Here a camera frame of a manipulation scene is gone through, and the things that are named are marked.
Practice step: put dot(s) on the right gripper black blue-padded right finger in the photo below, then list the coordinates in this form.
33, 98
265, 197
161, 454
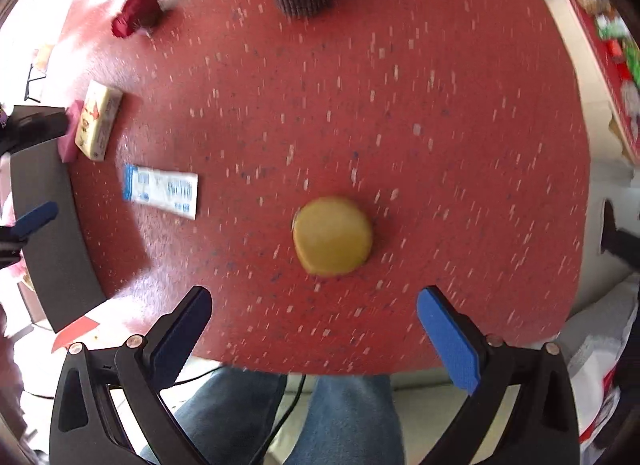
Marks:
542, 427

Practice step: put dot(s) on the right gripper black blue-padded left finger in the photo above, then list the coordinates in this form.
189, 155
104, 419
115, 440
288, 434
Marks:
85, 426

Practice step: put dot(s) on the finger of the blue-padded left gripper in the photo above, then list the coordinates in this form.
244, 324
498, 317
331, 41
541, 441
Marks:
29, 223

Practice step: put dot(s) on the yellow tissue pack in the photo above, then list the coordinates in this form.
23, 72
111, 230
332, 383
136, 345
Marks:
96, 120

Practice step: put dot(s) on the pink sponge block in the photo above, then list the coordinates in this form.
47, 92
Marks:
67, 149

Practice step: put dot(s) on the dark grey storage box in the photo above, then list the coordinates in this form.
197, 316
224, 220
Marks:
56, 256

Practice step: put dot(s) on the blue jeans leg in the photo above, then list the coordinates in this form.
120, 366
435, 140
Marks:
347, 419

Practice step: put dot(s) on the blue white wet-wipe packet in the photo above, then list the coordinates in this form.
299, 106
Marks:
176, 193

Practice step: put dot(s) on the red fabric rose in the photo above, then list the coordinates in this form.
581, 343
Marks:
137, 16

